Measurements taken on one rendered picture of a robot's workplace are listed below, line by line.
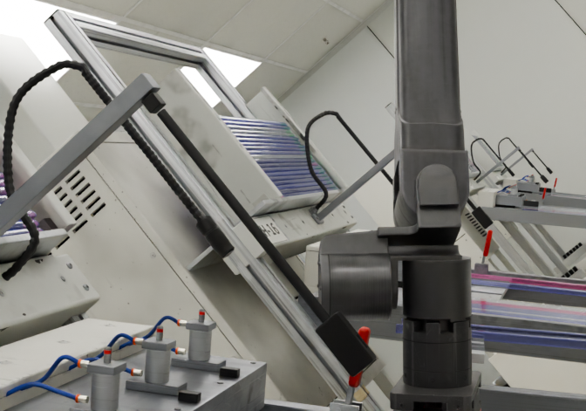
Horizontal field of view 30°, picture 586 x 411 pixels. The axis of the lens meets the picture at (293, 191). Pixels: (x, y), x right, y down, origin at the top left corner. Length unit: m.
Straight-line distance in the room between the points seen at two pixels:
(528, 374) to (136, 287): 3.68
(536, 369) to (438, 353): 4.63
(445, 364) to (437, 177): 0.15
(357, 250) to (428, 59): 0.19
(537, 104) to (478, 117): 0.46
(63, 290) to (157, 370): 0.26
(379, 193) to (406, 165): 4.59
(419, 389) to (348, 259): 0.12
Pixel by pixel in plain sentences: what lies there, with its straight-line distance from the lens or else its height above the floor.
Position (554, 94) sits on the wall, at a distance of 8.53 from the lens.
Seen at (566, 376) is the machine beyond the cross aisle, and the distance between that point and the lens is 5.52.
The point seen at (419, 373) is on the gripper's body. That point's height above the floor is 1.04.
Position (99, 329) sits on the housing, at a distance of 1.17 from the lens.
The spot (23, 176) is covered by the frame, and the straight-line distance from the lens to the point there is 1.27.
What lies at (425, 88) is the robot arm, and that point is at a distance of 0.97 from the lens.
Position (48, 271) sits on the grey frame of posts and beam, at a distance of 1.23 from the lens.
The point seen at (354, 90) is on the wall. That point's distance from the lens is 8.71.
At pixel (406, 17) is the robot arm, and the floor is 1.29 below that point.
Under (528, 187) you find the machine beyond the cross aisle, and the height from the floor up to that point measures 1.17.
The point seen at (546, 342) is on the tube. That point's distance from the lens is 1.35.
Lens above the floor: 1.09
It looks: 8 degrees up
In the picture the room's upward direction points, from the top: 39 degrees counter-clockwise
